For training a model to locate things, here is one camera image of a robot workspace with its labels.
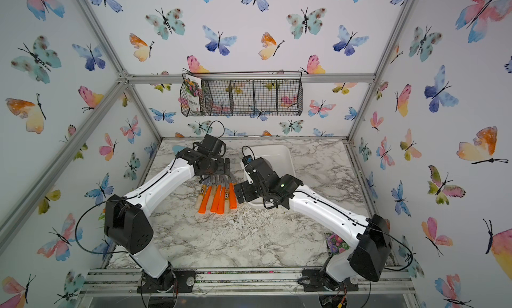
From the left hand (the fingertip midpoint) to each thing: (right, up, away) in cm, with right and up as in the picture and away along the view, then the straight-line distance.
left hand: (222, 166), depth 87 cm
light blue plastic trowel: (-32, +9, +30) cm, 45 cm away
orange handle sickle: (-5, -17, +6) cm, 19 cm away
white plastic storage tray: (+16, -11, -21) cm, 29 cm away
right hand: (+12, -6, -12) cm, 18 cm away
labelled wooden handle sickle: (+1, -15, +7) cm, 17 cm away
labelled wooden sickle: (+5, -17, +8) cm, 19 cm away
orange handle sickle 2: (+3, -15, +9) cm, 18 cm away
